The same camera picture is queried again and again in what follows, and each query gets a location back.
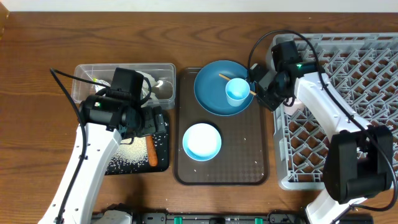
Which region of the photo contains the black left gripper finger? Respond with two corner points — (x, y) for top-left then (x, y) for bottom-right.
(154, 106), (166, 134)
(142, 107), (155, 136)

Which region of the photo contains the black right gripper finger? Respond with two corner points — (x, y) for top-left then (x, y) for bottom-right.
(256, 92), (282, 111)
(249, 63), (267, 84)

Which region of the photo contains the pink plastic cup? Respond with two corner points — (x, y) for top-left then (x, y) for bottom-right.
(284, 98), (305, 116)

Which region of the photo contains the orange carrot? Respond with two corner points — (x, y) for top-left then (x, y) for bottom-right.
(146, 136), (158, 167)

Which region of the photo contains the pile of white rice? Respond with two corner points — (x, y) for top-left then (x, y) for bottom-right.
(114, 140), (148, 165)

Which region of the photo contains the wooden chopstick diagonal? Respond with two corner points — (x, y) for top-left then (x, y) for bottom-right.
(218, 73), (257, 96)

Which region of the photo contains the light blue bowl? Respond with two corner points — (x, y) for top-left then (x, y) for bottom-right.
(182, 123), (222, 162)

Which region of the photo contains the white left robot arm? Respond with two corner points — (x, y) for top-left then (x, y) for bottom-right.
(40, 95), (165, 223)

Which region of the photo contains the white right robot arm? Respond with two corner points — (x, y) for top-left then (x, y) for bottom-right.
(248, 60), (397, 223)

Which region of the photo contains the black waste tray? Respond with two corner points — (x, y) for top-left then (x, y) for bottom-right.
(105, 112), (170, 175)

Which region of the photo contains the clear plastic waste bin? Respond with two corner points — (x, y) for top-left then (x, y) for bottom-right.
(71, 63), (176, 110)

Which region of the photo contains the grey dishwasher rack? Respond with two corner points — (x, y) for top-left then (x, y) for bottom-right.
(273, 33), (397, 190)

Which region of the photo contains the light blue plastic cup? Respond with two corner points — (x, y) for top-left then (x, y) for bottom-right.
(225, 78), (251, 107)

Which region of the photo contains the crumpled white tissue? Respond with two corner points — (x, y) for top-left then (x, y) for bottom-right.
(136, 70), (159, 100)

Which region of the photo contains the dark blue plate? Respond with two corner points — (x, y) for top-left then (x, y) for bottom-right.
(194, 60), (255, 116)

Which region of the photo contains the brown serving tray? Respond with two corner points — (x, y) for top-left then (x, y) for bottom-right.
(174, 68), (269, 185)

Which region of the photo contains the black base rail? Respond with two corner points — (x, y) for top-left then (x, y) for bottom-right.
(91, 203), (374, 224)

